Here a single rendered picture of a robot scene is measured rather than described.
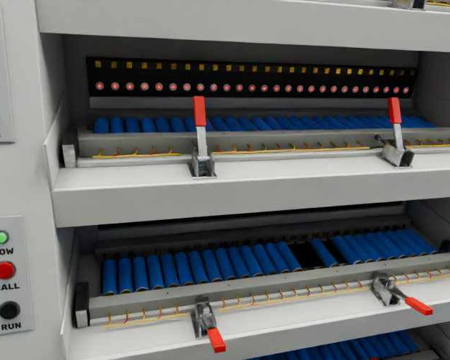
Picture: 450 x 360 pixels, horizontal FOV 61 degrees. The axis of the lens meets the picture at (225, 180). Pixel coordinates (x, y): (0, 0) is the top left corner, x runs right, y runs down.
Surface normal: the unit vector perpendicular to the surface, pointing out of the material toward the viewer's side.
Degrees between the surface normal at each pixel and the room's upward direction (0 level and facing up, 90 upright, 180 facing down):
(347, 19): 108
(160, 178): 18
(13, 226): 90
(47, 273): 90
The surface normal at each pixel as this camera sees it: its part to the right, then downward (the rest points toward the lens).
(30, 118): 0.27, 0.17
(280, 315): 0.08, -0.88
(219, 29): 0.26, 0.47
